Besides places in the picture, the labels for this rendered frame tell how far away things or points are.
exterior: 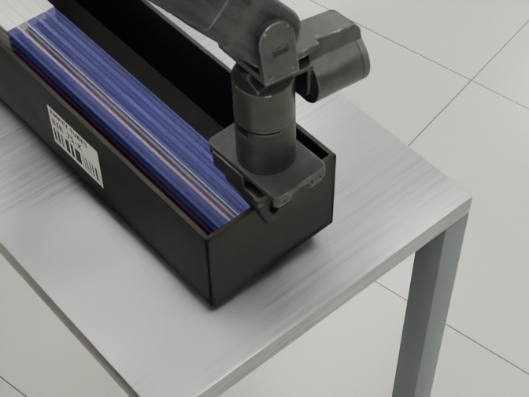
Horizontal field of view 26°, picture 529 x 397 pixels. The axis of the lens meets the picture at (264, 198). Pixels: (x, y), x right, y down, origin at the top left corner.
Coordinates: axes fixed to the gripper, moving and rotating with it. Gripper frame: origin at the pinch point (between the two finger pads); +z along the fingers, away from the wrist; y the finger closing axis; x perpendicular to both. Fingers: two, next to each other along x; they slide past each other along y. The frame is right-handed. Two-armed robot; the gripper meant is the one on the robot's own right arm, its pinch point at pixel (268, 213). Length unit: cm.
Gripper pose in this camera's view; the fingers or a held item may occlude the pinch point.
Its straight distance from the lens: 116.2
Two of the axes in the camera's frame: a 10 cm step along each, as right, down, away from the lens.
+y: -6.6, -5.7, 5.0
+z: 0.3, 6.4, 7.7
